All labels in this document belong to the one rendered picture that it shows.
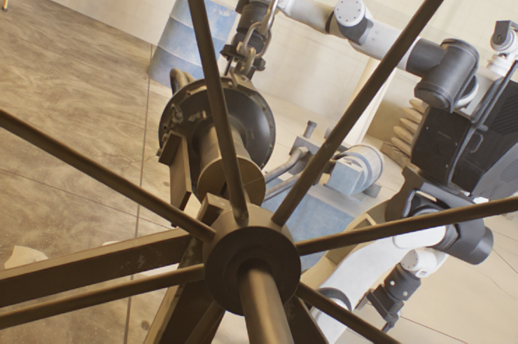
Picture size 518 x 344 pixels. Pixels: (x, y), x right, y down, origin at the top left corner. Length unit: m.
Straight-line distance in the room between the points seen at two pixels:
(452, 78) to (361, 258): 0.54
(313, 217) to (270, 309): 2.56
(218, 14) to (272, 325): 6.45
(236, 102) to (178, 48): 5.47
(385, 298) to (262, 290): 1.41
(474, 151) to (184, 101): 0.73
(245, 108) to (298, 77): 7.89
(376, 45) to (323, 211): 1.69
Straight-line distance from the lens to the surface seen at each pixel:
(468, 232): 2.27
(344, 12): 2.07
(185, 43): 7.44
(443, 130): 2.14
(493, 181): 2.14
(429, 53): 2.02
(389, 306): 2.53
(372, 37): 2.06
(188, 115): 2.00
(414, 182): 2.20
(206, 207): 1.43
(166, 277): 1.31
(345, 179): 3.62
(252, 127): 2.02
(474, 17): 10.34
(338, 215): 3.63
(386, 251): 2.18
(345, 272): 2.20
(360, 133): 8.11
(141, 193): 1.25
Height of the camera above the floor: 1.35
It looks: 11 degrees down
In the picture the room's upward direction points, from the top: 25 degrees clockwise
